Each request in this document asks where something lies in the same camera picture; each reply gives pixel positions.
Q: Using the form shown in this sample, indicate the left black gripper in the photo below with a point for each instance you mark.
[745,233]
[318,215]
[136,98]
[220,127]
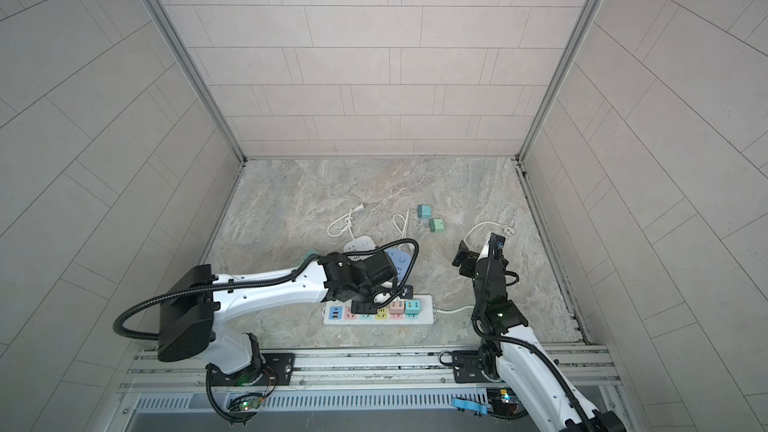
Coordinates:
[372,309]

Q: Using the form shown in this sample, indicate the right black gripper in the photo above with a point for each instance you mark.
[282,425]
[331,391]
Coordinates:
[472,259]

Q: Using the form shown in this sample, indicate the pink charger plug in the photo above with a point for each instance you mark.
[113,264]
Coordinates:
[397,308]

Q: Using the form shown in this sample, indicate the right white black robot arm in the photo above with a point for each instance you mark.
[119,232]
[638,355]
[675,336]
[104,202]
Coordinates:
[511,352]

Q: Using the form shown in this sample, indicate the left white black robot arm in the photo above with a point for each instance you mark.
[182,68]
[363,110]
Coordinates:
[193,318]

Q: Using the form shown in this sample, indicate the green charger plug far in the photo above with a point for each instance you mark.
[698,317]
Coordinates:
[436,225]

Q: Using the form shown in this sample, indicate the white square socket cube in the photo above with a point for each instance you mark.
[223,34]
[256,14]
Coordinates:
[360,244]

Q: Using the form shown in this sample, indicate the blue square socket cube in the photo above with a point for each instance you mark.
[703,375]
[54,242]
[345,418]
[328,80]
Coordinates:
[398,263]

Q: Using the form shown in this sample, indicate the white multicolour power strip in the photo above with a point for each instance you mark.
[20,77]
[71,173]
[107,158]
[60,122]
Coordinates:
[353,314]

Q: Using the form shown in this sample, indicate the right circuit board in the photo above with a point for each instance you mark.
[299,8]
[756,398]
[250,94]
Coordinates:
[503,403]

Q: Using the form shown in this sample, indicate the circuit board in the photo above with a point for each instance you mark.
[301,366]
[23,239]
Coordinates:
[503,403]
[247,403]

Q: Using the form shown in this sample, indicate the blue clip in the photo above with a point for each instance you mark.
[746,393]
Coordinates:
[465,405]

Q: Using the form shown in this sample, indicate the left circuit board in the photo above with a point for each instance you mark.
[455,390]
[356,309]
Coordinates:
[247,403]

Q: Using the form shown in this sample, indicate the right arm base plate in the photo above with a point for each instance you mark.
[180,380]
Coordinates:
[473,366]

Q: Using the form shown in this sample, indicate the aluminium mounting rail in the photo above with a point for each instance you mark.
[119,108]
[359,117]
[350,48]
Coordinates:
[372,368]

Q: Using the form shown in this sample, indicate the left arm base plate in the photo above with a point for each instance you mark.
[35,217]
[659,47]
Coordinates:
[275,370]

